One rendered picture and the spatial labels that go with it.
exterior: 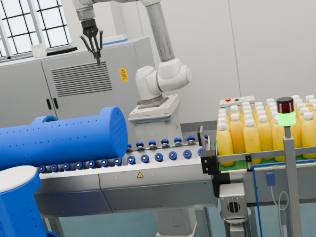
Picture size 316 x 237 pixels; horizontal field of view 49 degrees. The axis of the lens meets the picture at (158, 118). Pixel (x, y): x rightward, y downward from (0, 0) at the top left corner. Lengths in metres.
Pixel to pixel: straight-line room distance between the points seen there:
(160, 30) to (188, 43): 2.28
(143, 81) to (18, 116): 2.23
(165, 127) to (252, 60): 2.35
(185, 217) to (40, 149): 1.27
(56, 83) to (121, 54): 0.83
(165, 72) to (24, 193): 1.16
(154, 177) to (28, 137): 0.71
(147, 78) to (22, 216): 1.19
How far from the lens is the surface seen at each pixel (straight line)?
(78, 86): 3.76
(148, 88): 2.41
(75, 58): 3.71
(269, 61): 4.53
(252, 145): 1.67
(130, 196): 1.94
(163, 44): 2.33
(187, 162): 1.78
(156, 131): 2.43
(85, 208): 2.10
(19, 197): 1.79
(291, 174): 1.52
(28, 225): 1.85
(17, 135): 2.04
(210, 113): 4.74
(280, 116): 1.41
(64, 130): 1.89
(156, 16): 2.31
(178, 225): 2.77
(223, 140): 1.66
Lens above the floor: 1.66
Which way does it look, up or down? 17 degrees down
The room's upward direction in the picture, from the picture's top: 11 degrees counter-clockwise
